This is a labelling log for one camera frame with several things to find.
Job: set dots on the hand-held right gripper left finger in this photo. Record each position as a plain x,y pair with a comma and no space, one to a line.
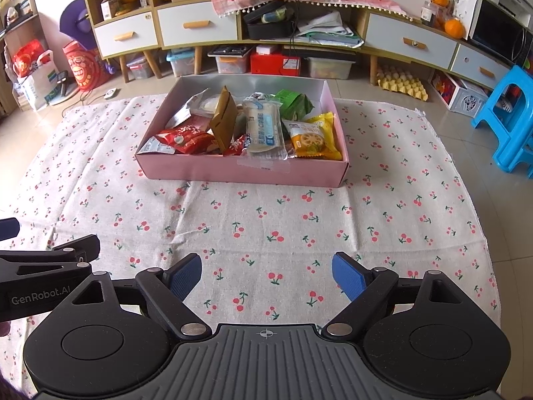
185,277

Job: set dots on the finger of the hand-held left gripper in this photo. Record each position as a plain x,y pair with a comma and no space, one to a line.
62,258
8,229

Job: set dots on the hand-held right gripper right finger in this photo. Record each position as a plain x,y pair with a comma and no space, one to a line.
349,277

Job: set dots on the pink cardboard box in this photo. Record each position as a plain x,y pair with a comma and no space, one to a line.
241,173

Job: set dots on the small white blue packet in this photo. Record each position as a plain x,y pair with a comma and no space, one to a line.
152,146

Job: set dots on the large red snack packet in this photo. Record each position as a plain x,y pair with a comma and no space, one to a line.
185,139

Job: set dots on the small red snack packet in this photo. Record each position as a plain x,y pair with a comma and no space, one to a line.
235,146

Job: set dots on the orange biscuit packet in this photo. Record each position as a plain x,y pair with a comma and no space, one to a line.
308,139

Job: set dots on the yellow snack packet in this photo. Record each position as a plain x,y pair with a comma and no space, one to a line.
327,127

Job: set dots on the gold foil packet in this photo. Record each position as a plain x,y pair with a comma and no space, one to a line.
222,121

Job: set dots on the blue print bread packet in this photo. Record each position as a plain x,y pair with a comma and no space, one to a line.
262,127

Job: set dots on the silver chocolate cookie packet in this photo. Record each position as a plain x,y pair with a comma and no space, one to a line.
187,106

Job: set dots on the clear white bread packet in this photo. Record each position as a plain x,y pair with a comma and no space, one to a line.
208,103

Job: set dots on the green biscuit packet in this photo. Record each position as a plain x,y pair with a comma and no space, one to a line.
293,102

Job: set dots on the cherry print tablecloth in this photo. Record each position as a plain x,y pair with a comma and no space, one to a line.
270,216

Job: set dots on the white shopping bag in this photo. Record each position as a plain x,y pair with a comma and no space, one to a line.
39,87

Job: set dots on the red plastic bag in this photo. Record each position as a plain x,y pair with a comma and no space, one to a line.
29,60

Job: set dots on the small white floor device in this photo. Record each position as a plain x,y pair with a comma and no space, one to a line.
110,93

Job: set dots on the red monkey print bag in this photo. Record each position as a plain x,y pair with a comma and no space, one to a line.
85,68

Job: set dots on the yellow egg tray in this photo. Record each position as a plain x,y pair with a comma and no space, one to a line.
402,82

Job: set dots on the clear box pink lid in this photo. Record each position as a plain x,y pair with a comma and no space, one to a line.
140,68

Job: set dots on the wooden shelf unit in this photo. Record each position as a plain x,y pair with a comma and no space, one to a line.
16,21

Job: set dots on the clear storage box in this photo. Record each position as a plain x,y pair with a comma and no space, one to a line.
329,68

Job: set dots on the red toy box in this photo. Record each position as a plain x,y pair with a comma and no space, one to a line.
443,85

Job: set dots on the clear box blue lid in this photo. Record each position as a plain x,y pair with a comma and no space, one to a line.
181,63

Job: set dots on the purple standing fan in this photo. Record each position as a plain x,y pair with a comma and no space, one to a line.
75,21

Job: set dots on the clear box black lid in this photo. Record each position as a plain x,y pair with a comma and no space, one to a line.
229,61

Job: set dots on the low wooden cabinet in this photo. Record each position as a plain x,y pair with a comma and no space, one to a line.
362,52

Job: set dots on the red cardboard box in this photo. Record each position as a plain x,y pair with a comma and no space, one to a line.
270,64

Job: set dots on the blue plastic stool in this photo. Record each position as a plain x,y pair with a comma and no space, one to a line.
504,104

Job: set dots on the small white carton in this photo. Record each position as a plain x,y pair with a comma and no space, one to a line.
109,8

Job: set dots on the tall wooden cabinet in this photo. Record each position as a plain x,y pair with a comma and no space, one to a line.
156,29

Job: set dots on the pile of papers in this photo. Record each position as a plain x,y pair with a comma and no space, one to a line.
329,29

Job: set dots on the black case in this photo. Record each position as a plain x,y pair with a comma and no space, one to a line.
266,29

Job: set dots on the glass jar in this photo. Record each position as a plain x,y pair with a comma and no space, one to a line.
429,13

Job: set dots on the white black microwave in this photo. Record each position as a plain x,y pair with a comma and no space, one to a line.
499,33

